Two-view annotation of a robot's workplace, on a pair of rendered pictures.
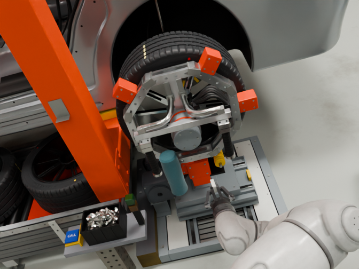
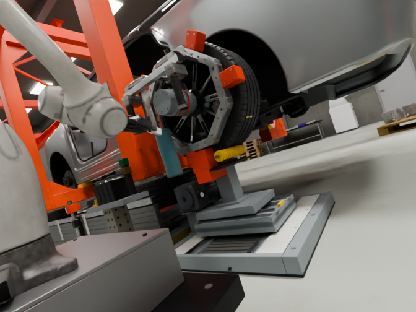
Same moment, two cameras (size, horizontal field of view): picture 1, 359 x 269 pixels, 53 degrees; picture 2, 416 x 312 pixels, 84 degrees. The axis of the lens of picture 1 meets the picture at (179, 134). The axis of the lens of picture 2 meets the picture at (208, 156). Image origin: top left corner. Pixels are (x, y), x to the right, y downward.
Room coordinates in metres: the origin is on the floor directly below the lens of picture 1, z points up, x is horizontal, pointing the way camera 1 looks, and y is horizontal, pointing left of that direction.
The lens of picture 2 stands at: (0.34, -0.73, 0.50)
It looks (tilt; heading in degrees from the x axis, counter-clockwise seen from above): 1 degrees up; 31
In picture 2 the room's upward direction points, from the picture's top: 18 degrees counter-clockwise
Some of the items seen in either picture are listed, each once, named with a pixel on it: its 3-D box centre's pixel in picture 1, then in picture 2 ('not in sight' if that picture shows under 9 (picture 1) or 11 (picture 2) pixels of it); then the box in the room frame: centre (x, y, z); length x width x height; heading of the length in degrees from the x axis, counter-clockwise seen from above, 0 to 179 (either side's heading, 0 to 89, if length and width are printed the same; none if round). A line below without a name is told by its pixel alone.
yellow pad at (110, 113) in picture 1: (109, 109); not in sight; (1.95, 0.37, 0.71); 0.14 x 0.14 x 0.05; 84
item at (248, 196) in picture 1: (213, 187); (244, 215); (1.59, -0.10, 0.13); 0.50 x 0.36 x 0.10; 84
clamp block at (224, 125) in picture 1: (223, 121); (176, 70); (1.20, -0.19, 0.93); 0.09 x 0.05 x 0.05; 174
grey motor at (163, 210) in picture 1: (161, 176); (206, 199); (1.70, 0.20, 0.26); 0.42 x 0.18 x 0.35; 174
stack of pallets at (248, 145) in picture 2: not in sight; (249, 150); (10.53, 3.09, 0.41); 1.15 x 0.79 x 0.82; 85
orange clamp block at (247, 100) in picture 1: (247, 101); (231, 77); (1.40, -0.36, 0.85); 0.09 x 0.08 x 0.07; 84
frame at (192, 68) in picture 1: (183, 117); (184, 103); (1.42, -0.04, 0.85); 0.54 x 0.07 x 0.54; 84
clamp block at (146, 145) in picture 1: (146, 141); (132, 101); (1.24, 0.15, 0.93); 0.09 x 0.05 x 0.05; 174
